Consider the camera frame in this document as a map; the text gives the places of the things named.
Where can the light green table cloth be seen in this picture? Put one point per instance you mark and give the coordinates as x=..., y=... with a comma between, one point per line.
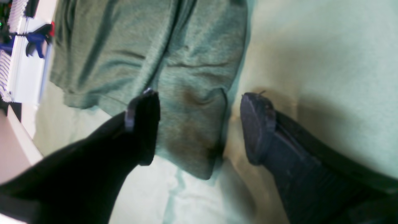
x=330, y=65

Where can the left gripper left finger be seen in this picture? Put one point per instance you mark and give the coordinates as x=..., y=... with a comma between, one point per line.
x=79, y=184

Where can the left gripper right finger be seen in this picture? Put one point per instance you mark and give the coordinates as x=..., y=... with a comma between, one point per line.
x=316, y=184

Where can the green T-shirt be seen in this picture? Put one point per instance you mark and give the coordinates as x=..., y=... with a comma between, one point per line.
x=189, y=51

